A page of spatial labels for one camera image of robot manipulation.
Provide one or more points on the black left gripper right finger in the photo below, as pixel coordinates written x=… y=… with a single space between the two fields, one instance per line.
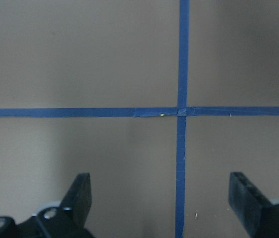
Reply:
x=257 y=214

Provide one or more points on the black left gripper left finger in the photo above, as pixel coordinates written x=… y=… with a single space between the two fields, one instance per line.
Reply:
x=66 y=220

